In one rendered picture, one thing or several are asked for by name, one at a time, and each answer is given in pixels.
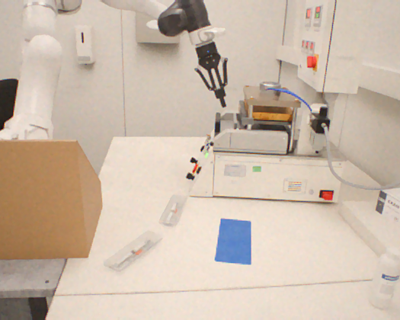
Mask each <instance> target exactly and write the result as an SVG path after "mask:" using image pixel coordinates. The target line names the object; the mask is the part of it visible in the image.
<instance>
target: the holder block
mask: <svg viewBox="0 0 400 320"><path fill-rule="evenodd" d="M251 129H252V130H269V131H283V132H286V133H287V135H288V138H289V137H290V126H289V125H278V124H263V123H253V125H251Z"/></svg>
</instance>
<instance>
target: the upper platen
mask: <svg viewBox="0 0 400 320"><path fill-rule="evenodd" d="M244 104H245V109H246V113H247V117H248V104H247V101H246V100H244ZM252 117H253V118H254V122H253V123H263V124H278V125H291V123H292V117H293V109H292V108H291V107H278V106H262V105H254V106H253V114H252Z"/></svg>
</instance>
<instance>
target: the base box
mask: <svg viewBox="0 0 400 320"><path fill-rule="evenodd" d="M344 163H345V162H340V161H331V165H332V168H333V169H334V171H335V172H336V173H337V174H338V175H339V177H340V178H342V174H343V170H344ZM340 185H341V182H340V181H339V180H338V179H337V178H336V177H335V176H334V175H333V174H332V173H331V171H330V168H329V164H328V160H315V159H301V158H277V157H264V156H250V155H224V154H213V152H212V154H211V156H210V157H209V159H208V161H207V162H206V164H205V166H204V168H203V170H202V171H201V173H200V174H199V176H198V178H197V179H196V181H195V183H194V185H193V187H192V188H191V191H190V193H189V196H201V197H212V196H213V195H216V196H230V197H252V198H265V199H277V200H300V201H312V202H335V203H337V201H338V192H339V188H340Z"/></svg>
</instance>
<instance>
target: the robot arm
mask: <svg viewBox="0 0 400 320"><path fill-rule="evenodd" d="M98 1H100V2H103V3H104V4H106V5H108V6H110V7H112V8H116V9H119V10H122V9H124V10H129V11H137V12H139V13H141V14H145V15H147V16H149V17H150V18H152V19H153V20H155V21H157V25H158V29H159V31H160V32H161V33H162V34H163V35H165V36H166V37H182V36H183V35H185V34H186V33H187V32H188V34H189V37H190V41H191V43H192V45H195V46H196V48H194V49H195V51H196V53H197V58H198V66H196V68H194V71H195V72H197V73H198V74H199V76H200V77H201V79H202V80H203V82H204V83H205V85H206V86H207V88H208V89H209V91H213V92H214V95H215V96H216V99H218V98H219V100H220V103H221V105H222V108H224V107H227V106H226V101H225V98H224V97H225V96H226V92H225V89H224V87H225V86H227V84H228V74H227V65H226V63H227V60H228V59H227V58H226V57H222V56H221V55H220V54H219V53H218V51H217V48H216V44H215V41H213V39H214V38H216V37H220V36H222V35H224V34H226V29H225V28H218V27H212V25H211V23H210V21H209V20H208V13H207V9H206V5H205V3H204V1H203V0H175V2H174V3H172V4H171V5H170V6H169V7H166V6H165V5H163V4H160V3H158V2H156V1H154V0H98ZM81 5H82V0H24V2H23V8H22V14H21V46H20V57H19V75H18V76H19V82H18V91H17V97H16V103H15V108H14V117H12V118H11V119H10V120H7V122H5V128H4V129H3V130H1V131H0V139H52V136H53V111H54V103H55V98H56V91H57V86H58V82H59V74H60V71H61V65H62V55H63V51H62V47H61V45H60V43H59V42H58V41H57V26H56V18H57V15H60V16H61V15H69V14H75V13H76V12H77V11H79V10H80V9H81ZM201 45H202V46H201ZM197 46H198V47H197ZM220 60H221V62H222V69H223V81H224V82H223V83H222V79H221V77H220V74H219V69H218V66H219V62H220ZM200 66H202V67H203V68H205V70H207V71H208V74H209V77H210V82H211V85H212V87H210V84H209V82H208V81H207V80H206V78H205V77H204V75H203V73H202V72H201V68H200ZM211 69H214V71H215V73H216V78H217V80H218V83H219V86H220V88H217V89H216V84H215V82H214V80H213V75H212V72H211Z"/></svg>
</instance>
